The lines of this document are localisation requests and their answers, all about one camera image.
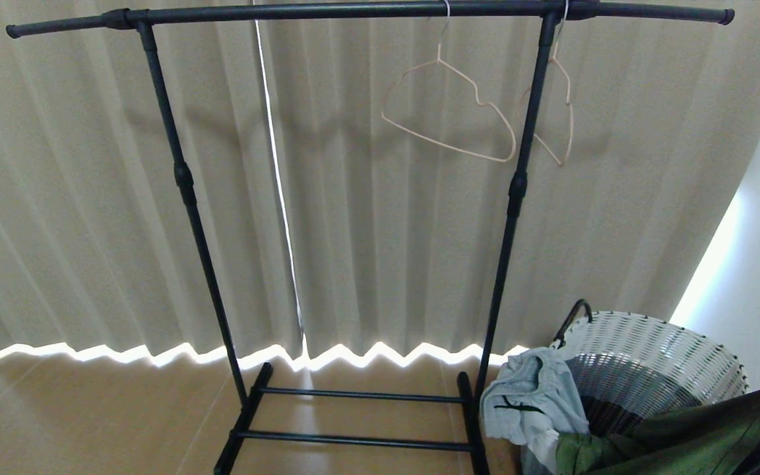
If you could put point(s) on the pink clothes hanger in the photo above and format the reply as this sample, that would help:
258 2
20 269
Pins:
572 125
440 61

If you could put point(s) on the pale grey shorts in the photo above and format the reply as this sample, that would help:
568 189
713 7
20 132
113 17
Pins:
532 396

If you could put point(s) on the black clothes rack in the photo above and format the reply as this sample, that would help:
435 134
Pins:
185 185

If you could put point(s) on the white laundry basket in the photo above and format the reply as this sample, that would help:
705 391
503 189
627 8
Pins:
650 336

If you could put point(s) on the green long-sleeved shirt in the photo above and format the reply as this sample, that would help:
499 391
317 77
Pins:
683 435

